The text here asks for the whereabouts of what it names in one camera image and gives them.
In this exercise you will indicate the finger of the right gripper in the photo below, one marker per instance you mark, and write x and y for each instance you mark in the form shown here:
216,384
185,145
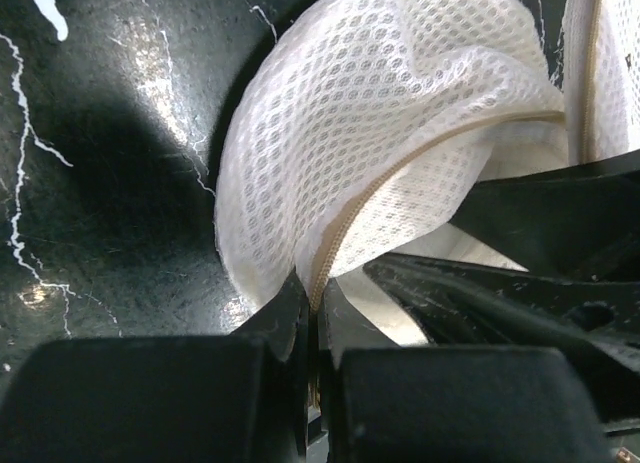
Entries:
578,222
594,324

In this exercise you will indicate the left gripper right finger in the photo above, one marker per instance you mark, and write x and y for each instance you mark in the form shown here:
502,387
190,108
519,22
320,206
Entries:
452,403

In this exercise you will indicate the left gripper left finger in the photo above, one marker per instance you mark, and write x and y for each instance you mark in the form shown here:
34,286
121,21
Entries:
239,397

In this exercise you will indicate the white mesh laundry bag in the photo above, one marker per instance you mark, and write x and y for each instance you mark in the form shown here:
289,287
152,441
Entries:
370,121

